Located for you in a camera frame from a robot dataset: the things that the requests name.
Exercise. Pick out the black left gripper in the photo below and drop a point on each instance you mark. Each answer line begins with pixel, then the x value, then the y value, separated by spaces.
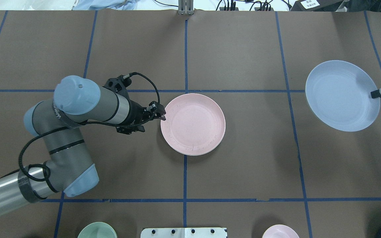
pixel 137 114

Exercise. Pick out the light blue plate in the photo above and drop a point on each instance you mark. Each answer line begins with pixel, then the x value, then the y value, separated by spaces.
pixel 339 94

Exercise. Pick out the pink plate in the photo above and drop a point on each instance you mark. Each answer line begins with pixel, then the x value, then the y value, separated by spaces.
pixel 194 124

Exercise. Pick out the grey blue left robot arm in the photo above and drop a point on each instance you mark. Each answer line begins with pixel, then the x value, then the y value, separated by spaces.
pixel 57 159

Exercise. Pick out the black box with label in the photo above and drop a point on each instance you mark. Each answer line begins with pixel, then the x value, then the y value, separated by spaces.
pixel 320 6

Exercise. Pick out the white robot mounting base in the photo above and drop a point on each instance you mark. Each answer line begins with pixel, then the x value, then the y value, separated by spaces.
pixel 183 232

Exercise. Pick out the light blue cloth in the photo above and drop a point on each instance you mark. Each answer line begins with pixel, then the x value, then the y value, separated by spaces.
pixel 95 5

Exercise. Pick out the green bowl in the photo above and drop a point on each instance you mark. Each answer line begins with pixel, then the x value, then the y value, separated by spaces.
pixel 97 230

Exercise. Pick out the pink bowl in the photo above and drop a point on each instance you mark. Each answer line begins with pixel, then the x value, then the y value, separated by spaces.
pixel 280 231

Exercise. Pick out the grey metal camera post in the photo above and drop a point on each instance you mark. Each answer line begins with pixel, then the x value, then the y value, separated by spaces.
pixel 185 7

